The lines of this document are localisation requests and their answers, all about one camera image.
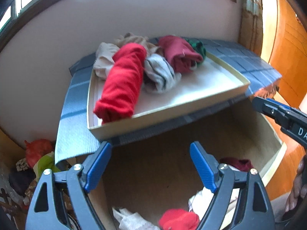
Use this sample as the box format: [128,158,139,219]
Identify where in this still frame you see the maroon underwear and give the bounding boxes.
[220,157,253,172]

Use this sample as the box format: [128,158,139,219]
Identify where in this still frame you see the light pink white underwear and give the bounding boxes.
[188,187,240,220]

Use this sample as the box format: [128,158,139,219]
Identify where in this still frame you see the cream dotted underwear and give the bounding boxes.
[112,208,160,230]

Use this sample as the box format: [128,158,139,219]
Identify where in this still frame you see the bright red sock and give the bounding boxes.
[158,209,200,230]

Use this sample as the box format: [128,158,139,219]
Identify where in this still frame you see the bright red garment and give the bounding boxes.
[93,43,147,124]

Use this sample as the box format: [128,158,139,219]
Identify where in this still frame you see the green underwear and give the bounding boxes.
[184,38,207,65]

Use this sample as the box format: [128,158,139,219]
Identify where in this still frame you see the grey white printed underwear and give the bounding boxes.
[143,53,182,94]

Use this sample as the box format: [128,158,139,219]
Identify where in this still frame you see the dark red garment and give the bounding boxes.
[158,35,203,74]

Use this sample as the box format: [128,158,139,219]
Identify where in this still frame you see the beige tan stockings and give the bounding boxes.
[115,32,163,57]

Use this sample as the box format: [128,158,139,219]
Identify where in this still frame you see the pale pink dotted garment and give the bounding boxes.
[93,42,120,80]

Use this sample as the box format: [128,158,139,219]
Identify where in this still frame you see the wooden drawer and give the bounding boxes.
[89,100,287,229]

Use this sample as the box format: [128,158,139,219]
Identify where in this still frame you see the person's right hand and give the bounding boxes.
[285,155,306,212]

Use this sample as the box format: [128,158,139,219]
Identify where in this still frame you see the shallow cream cardboard tray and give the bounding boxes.
[87,53,250,141]

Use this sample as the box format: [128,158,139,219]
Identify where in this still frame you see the beige lace curtain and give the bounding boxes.
[238,0,263,56]

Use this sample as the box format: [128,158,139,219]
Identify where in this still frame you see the colourful clothes pile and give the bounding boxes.
[1,139,60,229]

